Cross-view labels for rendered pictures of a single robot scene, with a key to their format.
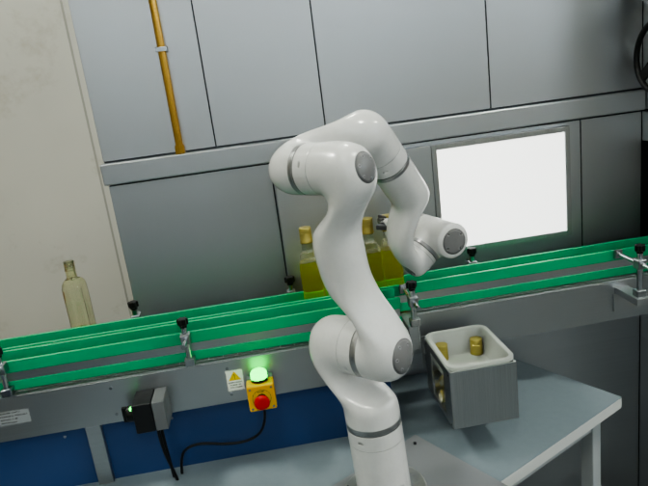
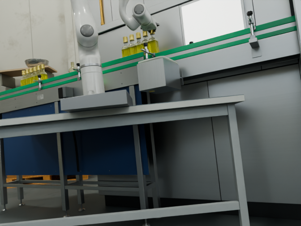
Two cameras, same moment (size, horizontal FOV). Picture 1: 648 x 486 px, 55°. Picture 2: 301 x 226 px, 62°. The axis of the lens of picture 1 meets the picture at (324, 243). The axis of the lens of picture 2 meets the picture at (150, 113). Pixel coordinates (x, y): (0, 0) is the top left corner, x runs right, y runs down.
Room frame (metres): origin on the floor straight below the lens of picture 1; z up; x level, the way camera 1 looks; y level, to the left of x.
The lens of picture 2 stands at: (0.21, -1.09, 0.61)
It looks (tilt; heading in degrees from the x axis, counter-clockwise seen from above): 4 degrees up; 34
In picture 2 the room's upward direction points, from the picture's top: 6 degrees counter-clockwise
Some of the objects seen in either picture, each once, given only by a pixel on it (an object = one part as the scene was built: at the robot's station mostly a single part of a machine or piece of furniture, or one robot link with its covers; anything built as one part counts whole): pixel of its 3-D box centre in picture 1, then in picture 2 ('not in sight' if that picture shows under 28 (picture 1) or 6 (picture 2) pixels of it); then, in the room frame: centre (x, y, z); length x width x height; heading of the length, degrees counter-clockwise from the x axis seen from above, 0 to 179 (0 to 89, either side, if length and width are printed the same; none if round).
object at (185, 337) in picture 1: (185, 345); (76, 71); (1.46, 0.38, 1.11); 0.07 x 0.04 x 0.13; 5
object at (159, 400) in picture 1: (151, 410); (65, 93); (1.42, 0.49, 0.96); 0.08 x 0.08 x 0.08; 5
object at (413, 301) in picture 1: (410, 300); (148, 53); (1.56, -0.21, 1.12); 0.17 x 0.03 x 0.12; 5
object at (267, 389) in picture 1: (261, 392); not in sight; (1.45, 0.21, 0.96); 0.07 x 0.07 x 0.07; 5
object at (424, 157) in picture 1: (427, 202); (179, 29); (1.83, -0.33, 1.32); 0.90 x 0.03 x 0.34; 95
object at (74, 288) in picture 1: (78, 304); (73, 76); (1.70, 0.73, 1.18); 0.06 x 0.06 x 0.26; 0
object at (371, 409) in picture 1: (353, 369); (88, 50); (1.21, -0.03, 1.11); 0.19 x 0.12 x 0.24; 48
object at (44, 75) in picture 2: not in sight; (43, 79); (1.57, 1.00, 1.19); 0.06 x 0.06 x 0.28; 5
